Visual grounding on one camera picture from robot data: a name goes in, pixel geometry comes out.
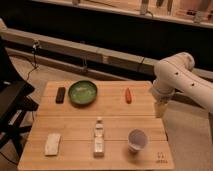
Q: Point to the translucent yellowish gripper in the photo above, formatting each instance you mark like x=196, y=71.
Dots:
x=160, y=108

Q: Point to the white sponge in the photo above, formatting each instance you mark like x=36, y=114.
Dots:
x=52, y=144

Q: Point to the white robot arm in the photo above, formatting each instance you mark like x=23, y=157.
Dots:
x=175, y=73

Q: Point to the clear plastic bottle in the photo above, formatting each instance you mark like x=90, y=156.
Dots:
x=99, y=138

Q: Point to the green bowl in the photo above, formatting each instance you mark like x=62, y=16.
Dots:
x=82, y=92

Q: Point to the wooden table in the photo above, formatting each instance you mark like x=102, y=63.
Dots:
x=117, y=132

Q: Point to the black rectangular block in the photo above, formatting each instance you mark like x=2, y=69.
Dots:
x=60, y=95

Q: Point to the black chair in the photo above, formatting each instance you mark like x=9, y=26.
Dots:
x=14, y=102

